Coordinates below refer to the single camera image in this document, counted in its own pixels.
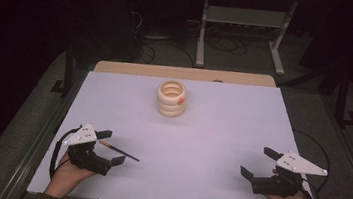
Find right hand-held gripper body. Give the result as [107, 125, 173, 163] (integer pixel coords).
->
[248, 147, 331, 199]

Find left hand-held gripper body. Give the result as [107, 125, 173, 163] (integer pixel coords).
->
[60, 120, 118, 178]

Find dark pencil with orange end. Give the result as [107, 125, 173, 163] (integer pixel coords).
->
[97, 139, 143, 163]

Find beige ringed pen holder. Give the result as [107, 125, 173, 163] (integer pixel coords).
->
[153, 78, 190, 121]

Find person's left hand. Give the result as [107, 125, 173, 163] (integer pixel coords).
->
[48, 150, 100, 190]

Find black metal stand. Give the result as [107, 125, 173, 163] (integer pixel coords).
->
[332, 67, 353, 130]
[49, 41, 78, 100]

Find white power strip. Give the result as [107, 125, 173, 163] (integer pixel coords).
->
[143, 32, 173, 43]

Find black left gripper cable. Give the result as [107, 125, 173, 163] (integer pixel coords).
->
[48, 123, 83, 183]

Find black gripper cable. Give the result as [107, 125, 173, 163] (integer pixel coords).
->
[284, 128, 336, 199]
[48, 123, 83, 183]

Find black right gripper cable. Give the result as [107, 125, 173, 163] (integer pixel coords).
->
[284, 128, 336, 199]

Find black floor cables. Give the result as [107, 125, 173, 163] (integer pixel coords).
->
[124, 9, 252, 77]

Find white metal desk frame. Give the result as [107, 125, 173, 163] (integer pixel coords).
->
[193, 0, 299, 78]

